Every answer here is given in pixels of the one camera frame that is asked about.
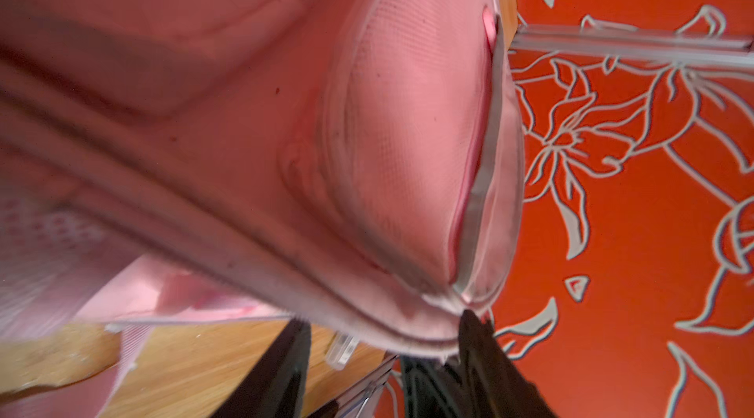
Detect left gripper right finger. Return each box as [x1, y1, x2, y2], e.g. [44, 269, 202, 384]
[459, 310, 555, 417]

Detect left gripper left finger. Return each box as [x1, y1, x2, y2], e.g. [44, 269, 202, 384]
[211, 320, 311, 418]

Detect pink student backpack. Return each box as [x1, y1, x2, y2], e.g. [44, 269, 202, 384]
[1, 0, 523, 417]

